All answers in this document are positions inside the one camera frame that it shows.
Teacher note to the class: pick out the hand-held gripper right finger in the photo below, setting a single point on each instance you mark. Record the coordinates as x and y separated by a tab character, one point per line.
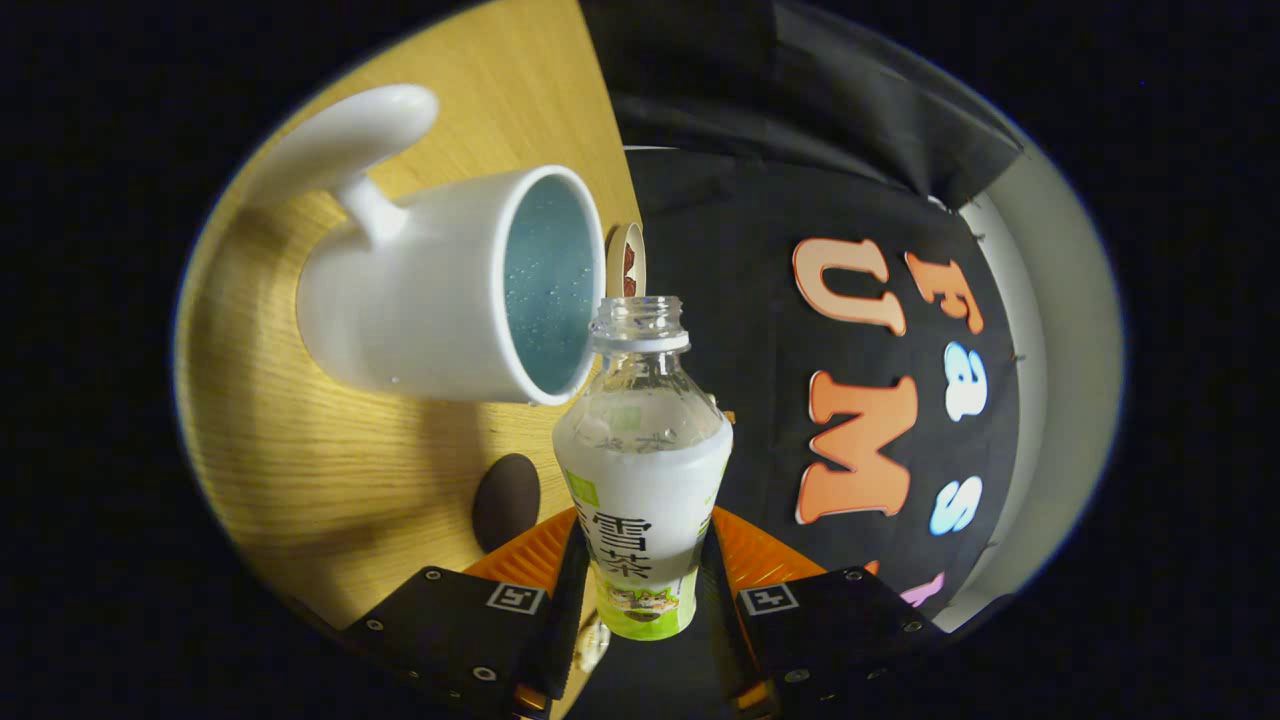
735	640

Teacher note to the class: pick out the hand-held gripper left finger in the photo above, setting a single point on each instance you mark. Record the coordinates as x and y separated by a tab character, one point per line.
566	630

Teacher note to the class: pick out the dark round coaster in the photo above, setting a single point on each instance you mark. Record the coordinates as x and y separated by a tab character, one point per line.
505	500

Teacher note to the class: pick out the clear juice bottle white label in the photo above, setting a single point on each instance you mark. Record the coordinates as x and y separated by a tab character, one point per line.
645	500

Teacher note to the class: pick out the white cup blue inside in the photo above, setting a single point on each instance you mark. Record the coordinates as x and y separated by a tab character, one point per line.
430	300

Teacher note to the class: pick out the wooden table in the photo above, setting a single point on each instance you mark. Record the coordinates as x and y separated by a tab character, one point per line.
330	480

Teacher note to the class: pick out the small white dish red snacks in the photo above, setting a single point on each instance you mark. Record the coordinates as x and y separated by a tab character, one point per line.
625	260

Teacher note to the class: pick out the black backdrop cloth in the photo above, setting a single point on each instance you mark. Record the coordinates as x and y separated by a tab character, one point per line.
720	250

